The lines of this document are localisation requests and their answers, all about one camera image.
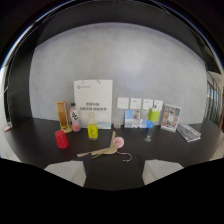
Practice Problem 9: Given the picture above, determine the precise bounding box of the white wall socket plate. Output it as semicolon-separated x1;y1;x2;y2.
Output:
153;99;164;112
142;98;154;111

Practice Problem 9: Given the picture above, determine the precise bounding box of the blue and white card box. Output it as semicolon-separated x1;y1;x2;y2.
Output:
123;109;155;129

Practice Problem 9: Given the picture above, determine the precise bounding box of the yellow drink bottle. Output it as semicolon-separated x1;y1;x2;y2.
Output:
87;112;99;141

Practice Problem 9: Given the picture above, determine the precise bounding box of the colourful picture brochure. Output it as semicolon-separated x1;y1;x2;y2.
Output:
160;103;183;133

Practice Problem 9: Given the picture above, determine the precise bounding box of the clear bottle with pink label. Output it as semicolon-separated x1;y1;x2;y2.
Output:
68;102;82;133

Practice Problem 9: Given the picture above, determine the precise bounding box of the clear stemmed glass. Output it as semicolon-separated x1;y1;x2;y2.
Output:
144;120;155;143

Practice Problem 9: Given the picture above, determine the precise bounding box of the gold rectangular box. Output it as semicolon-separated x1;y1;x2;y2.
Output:
56;101;73;134

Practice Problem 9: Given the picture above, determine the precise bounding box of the wooden clothes hanger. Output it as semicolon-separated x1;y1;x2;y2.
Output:
76;130;133;163

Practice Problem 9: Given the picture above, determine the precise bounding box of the pink flower with green stem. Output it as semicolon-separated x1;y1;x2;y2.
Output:
91;136;125;160

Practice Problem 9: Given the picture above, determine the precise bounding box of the white paper shopping bag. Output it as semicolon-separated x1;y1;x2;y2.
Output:
73;79;114;130

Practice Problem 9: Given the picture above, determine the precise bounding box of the grey printed booklet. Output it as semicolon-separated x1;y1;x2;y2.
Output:
176;122;202;143

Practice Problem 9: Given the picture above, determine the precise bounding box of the red ribbed plastic cup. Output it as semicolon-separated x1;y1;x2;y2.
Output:
54;129;70;150

